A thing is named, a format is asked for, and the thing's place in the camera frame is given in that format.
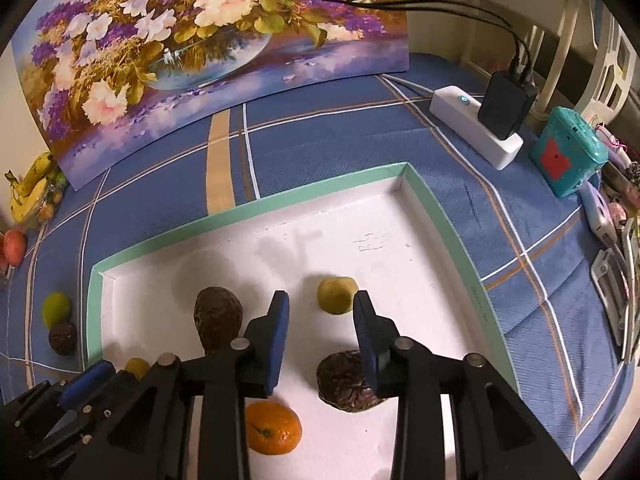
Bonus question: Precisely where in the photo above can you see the teal box with red label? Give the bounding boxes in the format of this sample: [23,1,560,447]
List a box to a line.
[530,106,611,198]

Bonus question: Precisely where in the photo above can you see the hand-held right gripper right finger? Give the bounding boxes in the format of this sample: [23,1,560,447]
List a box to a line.
[352,290,581,480]

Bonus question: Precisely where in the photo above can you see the dark wrinkled round fruit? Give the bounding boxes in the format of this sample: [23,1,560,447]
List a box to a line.
[316,351,388,413]

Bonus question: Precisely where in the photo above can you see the small yellow fruit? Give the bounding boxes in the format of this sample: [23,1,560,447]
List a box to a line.
[122,357,151,381]

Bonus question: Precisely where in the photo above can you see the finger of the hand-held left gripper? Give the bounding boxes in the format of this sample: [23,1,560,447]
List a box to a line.
[0,360,137,461]

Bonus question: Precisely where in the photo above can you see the black power adapter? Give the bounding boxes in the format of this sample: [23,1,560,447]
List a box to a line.
[477,71,541,141]

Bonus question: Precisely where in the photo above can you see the green apple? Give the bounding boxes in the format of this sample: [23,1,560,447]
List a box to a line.
[41,291,72,327]

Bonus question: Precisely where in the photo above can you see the dark brown avocado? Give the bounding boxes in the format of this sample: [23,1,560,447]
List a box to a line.
[193,286,246,356]

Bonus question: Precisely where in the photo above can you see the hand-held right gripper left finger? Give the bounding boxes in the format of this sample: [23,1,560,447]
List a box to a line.
[65,290,292,480]

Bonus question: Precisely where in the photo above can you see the yellow banana bunch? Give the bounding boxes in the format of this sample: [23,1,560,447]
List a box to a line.
[5,152,68,223]

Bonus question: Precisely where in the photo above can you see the white handheld device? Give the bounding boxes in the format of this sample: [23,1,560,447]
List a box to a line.
[579,182,620,247]

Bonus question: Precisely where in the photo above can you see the blue checked tablecloth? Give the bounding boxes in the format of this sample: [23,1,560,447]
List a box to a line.
[0,52,636,480]

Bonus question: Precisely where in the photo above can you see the white power strip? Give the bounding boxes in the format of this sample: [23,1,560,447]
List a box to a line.
[430,85,525,171]

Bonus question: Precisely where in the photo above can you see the black charger cable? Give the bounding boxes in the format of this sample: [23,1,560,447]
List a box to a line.
[350,0,538,83]
[301,0,526,78]

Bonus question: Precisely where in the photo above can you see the white box with green rim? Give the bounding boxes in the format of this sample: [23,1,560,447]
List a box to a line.
[86,161,521,480]

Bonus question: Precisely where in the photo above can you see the dark brown round fruit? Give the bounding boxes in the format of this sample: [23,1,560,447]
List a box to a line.
[48,322,79,357]

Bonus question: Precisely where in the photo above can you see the white wooden chair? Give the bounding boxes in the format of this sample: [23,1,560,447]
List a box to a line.
[530,0,640,128]

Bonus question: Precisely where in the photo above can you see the red apple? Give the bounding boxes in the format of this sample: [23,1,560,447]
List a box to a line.
[2,230,27,267]

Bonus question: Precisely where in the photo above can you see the flower painting canvas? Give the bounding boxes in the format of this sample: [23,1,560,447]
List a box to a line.
[11,0,411,192]

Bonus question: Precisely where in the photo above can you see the orange mandarin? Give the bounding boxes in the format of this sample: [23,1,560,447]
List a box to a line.
[245,401,304,456]

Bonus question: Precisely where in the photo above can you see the yellow-brown kiwi fruit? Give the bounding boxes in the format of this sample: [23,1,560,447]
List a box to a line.
[317,276,360,316]

